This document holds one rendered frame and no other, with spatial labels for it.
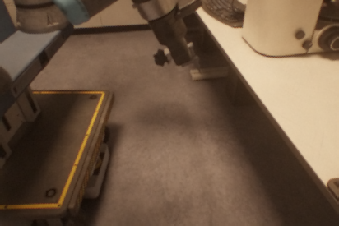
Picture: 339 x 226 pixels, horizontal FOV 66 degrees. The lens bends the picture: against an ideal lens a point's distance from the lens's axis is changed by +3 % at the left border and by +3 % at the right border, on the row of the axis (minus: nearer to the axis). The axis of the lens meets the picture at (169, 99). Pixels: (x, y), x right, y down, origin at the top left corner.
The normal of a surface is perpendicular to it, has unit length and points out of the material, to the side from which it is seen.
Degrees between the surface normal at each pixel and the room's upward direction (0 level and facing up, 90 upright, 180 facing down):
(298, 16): 90
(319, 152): 0
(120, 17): 90
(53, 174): 0
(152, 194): 0
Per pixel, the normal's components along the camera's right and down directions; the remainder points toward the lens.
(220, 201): -0.02, -0.80
